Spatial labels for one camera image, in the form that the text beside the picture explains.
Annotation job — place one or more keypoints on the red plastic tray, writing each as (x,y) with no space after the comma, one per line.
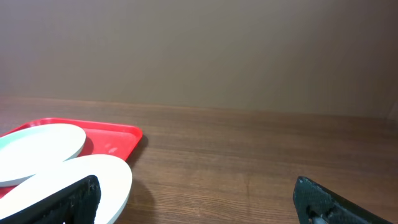
(101,138)

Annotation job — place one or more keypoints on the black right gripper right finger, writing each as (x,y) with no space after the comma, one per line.
(316,204)

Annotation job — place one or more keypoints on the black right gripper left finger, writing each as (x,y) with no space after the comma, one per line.
(75,204)

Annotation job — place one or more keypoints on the white plate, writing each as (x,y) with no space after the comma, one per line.
(113,173)

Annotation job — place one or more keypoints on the light blue far plate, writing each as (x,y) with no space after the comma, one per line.
(28,151)

